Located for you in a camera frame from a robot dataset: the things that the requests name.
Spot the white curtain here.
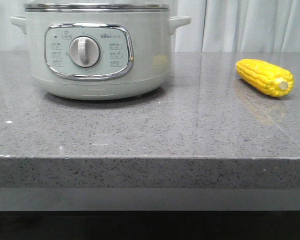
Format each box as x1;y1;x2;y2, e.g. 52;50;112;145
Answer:
0;0;300;53

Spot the pale green electric cooking pot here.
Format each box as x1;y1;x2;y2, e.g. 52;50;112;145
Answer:
10;8;191;101

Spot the glass pot lid steel rim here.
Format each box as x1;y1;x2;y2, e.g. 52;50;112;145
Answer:
24;0;170;10

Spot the yellow corn cob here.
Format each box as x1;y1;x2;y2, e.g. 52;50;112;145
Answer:
236;59;294;98

